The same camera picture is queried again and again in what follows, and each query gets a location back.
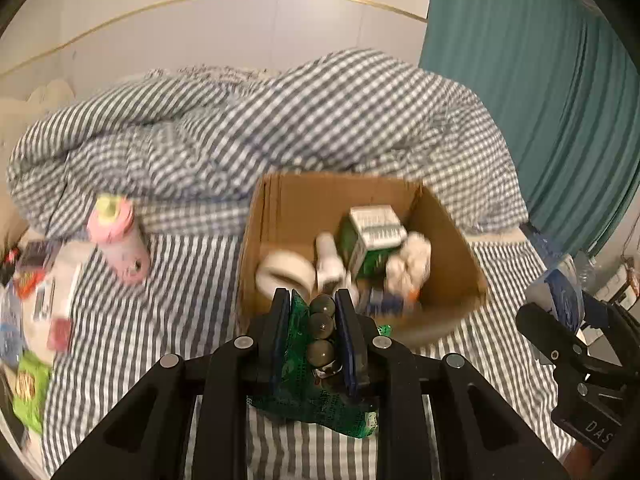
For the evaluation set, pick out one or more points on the brown cardboard box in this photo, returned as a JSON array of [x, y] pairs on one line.
[[450, 260]]

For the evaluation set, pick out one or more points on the white tape roll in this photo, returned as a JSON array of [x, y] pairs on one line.
[[280, 267]]

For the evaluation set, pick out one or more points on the pink toddler bottle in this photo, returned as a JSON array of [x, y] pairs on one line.
[[122, 250]]

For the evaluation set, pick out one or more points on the cream padded headboard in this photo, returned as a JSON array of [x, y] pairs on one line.
[[10, 135]]

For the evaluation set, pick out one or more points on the pile of snack packets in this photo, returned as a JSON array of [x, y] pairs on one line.
[[35, 310]]

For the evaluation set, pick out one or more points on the teal curtain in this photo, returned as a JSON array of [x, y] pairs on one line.
[[525, 85]]

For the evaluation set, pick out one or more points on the white spray bottle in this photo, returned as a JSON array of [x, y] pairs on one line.
[[330, 260]]

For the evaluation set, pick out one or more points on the small blue bottle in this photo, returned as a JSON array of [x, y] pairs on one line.
[[565, 300]]

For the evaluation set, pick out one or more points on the orange fruit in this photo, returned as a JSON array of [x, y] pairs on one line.
[[413, 295]]

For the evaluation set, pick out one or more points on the plastic bottle with blue label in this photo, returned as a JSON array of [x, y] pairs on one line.
[[390, 304]]

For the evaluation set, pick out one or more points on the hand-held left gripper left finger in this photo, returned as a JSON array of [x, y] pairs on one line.
[[280, 330]]

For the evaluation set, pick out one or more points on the green foil packet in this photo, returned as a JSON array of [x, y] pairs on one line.
[[310, 405]]

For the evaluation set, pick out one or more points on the clear water bottle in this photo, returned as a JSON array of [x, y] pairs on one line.
[[585, 270]]

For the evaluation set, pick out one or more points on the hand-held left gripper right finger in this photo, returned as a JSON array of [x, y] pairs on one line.
[[350, 340]]

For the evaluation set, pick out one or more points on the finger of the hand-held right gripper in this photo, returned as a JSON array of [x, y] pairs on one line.
[[602, 315], [545, 332]]

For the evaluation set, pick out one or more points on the grey checkered duvet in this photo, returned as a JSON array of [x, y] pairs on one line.
[[250, 125]]

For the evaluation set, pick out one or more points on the green and white box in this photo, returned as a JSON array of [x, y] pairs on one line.
[[370, 240]]

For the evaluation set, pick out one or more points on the grey checkered bed sheet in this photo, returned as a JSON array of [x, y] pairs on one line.
[[150, 320]]

